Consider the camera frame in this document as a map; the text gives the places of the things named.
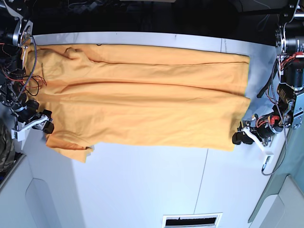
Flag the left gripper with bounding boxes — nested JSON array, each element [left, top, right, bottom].
[[232, 113, 283, 152]]

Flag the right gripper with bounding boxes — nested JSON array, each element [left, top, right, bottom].
[[13, 100, 54, 134]]

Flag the orange yellow t-shirt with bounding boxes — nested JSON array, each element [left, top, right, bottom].
[[26, 44, 250, 162]]

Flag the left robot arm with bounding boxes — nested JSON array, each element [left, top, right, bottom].
[[232, 0, 304, 150]]

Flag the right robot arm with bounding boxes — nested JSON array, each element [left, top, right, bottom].
[[0, 0, 54, 140]]

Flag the camouflage fabric pile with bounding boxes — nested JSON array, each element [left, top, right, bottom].
[[0, 120, 16, 172]]

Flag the white bin left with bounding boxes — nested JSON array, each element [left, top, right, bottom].
[[0, 152, 86, 228]]

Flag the white bin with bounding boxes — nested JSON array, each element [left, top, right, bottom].
[[0, 152, 86, 228], [250, 175, 304, 228]]

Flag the white bin right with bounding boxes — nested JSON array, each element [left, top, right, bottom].
[[250, 175, 304, 228]]

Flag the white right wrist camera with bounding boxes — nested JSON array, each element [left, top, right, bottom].
[[11, 129, 26, 142]]

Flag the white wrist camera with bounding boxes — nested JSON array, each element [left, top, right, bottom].
[[262, 154, 274, 171], [11, 129, 26, 142]]

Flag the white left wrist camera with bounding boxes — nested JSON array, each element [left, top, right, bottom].
[[262, 154, 274, 171]]

